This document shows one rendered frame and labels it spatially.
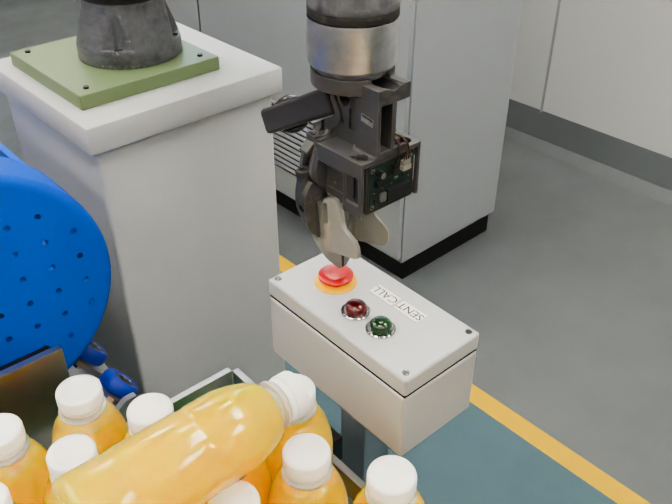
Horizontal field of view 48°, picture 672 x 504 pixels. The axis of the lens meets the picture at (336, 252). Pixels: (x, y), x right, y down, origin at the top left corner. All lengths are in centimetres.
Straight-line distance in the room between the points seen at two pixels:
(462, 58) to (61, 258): 176
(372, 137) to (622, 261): 232
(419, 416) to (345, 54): 33
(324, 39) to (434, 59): 170
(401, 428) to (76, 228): 39
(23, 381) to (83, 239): 15
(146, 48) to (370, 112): 57
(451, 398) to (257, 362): 73
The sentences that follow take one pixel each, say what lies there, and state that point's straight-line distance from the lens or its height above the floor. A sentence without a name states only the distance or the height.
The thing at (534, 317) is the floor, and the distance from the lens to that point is 255.
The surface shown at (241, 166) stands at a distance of 120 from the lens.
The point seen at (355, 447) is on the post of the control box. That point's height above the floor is 91.
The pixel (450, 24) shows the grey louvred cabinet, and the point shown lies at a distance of 232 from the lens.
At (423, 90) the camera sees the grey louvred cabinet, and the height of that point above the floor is 68.
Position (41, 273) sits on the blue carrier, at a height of 111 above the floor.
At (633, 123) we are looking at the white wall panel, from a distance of 338.
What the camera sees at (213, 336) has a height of 71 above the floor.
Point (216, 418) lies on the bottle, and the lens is 57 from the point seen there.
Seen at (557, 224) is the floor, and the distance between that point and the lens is 304.
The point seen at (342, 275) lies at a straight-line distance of 77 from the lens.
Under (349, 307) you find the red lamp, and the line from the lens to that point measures 73.
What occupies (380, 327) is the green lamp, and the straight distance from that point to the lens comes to 71.
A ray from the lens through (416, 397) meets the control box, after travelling 70.
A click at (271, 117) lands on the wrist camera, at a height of 126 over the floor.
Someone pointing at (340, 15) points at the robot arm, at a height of 139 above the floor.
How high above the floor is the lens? 157
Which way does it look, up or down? 35 degrees down
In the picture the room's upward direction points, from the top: straight up
